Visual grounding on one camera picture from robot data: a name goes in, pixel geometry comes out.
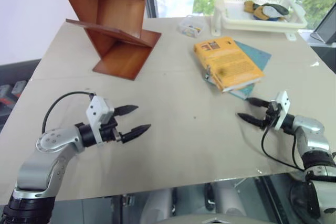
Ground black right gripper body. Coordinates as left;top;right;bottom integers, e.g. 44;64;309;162
261;100;280;130

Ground black monitor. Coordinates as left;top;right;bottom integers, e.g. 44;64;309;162
309;11;336;44

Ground dark grey side desk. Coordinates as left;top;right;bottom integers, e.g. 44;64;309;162
298;29;336;76

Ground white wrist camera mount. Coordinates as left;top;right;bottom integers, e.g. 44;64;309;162
86;95;116;146
272;90;291;132

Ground teal thin book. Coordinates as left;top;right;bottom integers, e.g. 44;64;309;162
202;40;272;101

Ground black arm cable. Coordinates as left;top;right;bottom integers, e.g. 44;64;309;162
261;119;307;172
42;91;97;133

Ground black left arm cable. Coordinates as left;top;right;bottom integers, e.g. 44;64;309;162
42;91;97;133

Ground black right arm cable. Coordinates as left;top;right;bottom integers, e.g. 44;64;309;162
261;119;307;172

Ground light grey rounded leg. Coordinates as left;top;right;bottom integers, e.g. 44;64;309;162
140;188;174;224
214;182;248;217

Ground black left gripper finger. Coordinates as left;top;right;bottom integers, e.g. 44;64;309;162
113;104;139;117
121;123;152;145

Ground white plastic basket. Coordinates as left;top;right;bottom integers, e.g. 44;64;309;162
214;0;308;32

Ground small metal table clamp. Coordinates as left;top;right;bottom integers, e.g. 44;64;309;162
122;194;135;207

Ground brown wooden zigzag bookshelf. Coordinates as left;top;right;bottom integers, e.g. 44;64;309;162
54;0;162;81

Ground small clear plastic container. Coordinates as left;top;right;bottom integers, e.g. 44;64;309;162
177;15;206;37

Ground yellow grey fabric gloves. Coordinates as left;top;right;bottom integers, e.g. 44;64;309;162
243;0;290;22

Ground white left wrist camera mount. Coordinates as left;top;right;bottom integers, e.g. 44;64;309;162
86;95;116;146

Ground white basket stand legs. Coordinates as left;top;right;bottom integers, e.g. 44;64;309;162
211;11;298;42

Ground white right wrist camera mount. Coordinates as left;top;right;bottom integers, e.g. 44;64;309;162
272;90;291;132

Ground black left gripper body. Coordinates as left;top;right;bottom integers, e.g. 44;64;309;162
99;115;124;143

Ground black window frame post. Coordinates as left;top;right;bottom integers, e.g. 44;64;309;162
146;0;159;19

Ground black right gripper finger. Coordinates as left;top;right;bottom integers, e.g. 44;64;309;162
246;97;270;109
237;113;265;130

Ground dark grey storage boxes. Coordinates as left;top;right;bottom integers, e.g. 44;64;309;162
0;79;28;104

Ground orange thick book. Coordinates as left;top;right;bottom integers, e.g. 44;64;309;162
193;36;266;94

